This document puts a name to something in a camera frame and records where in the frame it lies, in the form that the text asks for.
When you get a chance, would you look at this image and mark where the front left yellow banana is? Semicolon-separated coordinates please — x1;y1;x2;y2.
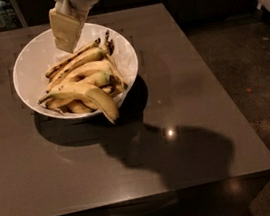
45;98;72;110

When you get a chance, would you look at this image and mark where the large top yellow banana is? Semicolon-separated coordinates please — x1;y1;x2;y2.
38;82;119;123

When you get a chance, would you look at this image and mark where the bunch of yellow bananas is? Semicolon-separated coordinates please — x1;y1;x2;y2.
37;27;132;120

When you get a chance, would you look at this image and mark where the white ceramic bowl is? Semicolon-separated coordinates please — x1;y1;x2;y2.
13;23;139;120

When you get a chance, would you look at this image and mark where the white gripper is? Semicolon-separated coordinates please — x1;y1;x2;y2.
49;0;99;53

